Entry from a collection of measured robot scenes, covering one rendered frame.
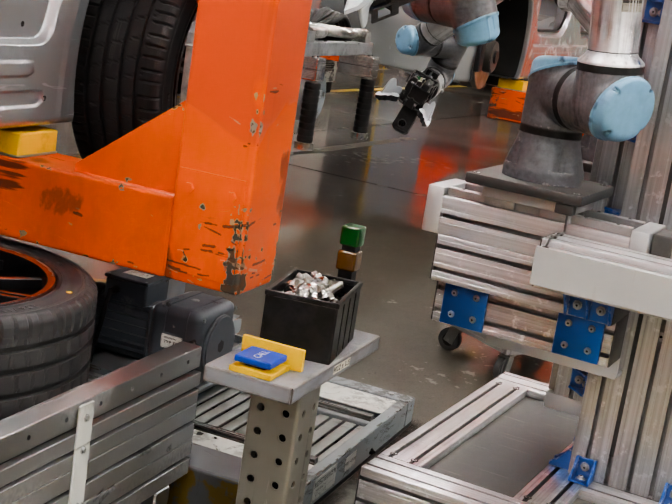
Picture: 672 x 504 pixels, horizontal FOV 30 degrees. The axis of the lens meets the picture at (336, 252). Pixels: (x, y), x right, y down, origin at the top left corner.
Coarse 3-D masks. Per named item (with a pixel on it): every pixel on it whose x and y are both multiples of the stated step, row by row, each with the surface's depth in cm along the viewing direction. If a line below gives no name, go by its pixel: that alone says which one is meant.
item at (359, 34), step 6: (318, 24) 291; (324, 24) 291; (330, 30) 290; (336, 30) 291; (342, 30) 291; (348, 30) 292; (354, 30) 294; (360, 30) 297; (366, 30) 301; (336, 36) 292; (342, 36) 292; (348, 36) 293; (354, 36) 294; (360, 36) 297; (366, 36) 300; (366, 42) 301
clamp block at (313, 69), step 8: (304, 56) 269; (312, 56) 269; (304, 64) 270; (312, 64) 269; (320, 64) 270; (304, 72) 270; (312, 72) 269; (320, 72) 271; (312, 80) 270; (320, 80) 272
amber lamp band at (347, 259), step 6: (342, 252) 246; (348, 252) 246; (360, 252) 247; (342, 258) 246; (348, 258) 246; (354, 258) 245; (360, 258) 248; (336, 264) 247; (342, 264) 246; (348, 264) 246; (354, 264) 246; (360, 264) 249; (348, 270) 246; (354, 270) 246
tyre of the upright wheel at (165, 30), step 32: (96, 0) 275; (128, 0) 273; (160, 0) 270; (192, 0) 274; (96, 32) 273; (128, 32) 271; (160, 32) 268; (96, 64) 274; (128, 64) 270; (160, 64) 268; (96, 96) 275; (128, 96) 272; (160, 96) 271; (96, 128) 279; (128, 128) 275
